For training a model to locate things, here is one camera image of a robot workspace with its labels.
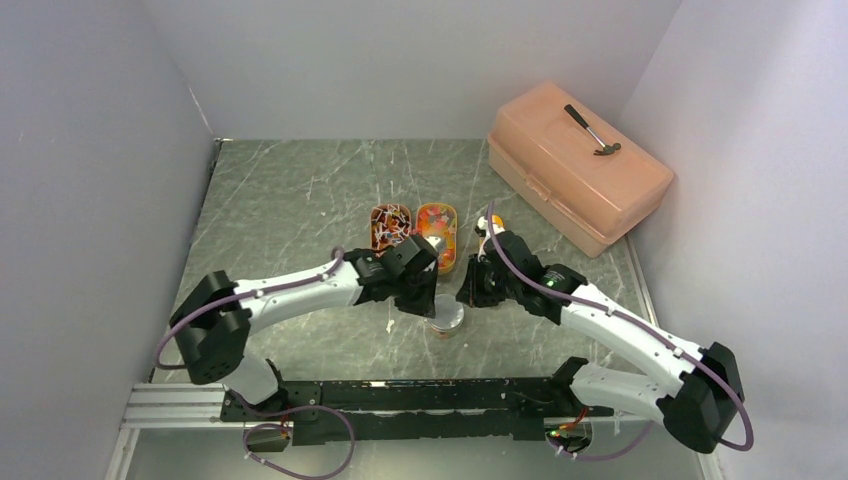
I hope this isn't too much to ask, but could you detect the pink oval lollipop tray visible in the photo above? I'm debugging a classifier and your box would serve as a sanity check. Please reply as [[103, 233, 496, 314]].
[[369, 203, 414, 252]]

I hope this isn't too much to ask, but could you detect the round metal jar lid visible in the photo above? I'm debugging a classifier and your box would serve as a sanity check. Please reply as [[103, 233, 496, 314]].
[[427, 294, 465, 323]]

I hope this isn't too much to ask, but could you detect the yellow oval gummy tray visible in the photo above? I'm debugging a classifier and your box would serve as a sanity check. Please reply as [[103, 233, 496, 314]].
[[415, 202, 458, 275]]

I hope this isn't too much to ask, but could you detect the clear plastic jar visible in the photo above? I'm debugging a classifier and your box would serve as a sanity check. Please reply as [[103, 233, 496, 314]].
[[427, 319, 464, 339]]

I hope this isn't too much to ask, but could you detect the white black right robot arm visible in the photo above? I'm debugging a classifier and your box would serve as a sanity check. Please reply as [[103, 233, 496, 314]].
[[456, 226, 753, 454]]

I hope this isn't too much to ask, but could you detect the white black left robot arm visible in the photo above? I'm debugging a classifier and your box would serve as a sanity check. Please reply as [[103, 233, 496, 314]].
[[166, 234, 446, 420]]

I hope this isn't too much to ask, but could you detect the peach plastic toolbox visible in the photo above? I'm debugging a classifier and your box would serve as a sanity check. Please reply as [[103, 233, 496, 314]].
[[487, 82, 674, 258]]

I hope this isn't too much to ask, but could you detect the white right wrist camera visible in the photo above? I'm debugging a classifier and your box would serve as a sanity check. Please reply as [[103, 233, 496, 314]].
[[474, 217, 490, 245]]

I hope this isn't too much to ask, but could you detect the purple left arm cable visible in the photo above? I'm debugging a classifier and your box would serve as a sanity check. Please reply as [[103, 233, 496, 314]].
[[153, 246, 358, 480]]

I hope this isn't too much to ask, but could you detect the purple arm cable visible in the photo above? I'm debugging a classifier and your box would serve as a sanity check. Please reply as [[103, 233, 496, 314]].
[[153, 246, 358, 480], [484, 201, 755, 463]]

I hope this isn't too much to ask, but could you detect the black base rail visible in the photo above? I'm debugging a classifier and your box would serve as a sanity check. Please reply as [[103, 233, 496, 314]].
[[220, 377, 612, 446]]

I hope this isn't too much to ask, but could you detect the black handled hammer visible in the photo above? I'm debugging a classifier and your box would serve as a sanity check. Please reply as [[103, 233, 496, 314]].
[[564, 104, 622, 156]]

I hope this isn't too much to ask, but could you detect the aluminium frame rail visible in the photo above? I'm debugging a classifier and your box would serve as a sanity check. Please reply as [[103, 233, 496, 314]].
[[121, 383, 226, 429]]

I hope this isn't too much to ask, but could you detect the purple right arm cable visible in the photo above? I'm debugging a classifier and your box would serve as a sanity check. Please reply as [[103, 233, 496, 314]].
[[484, 201, 755, 463]]

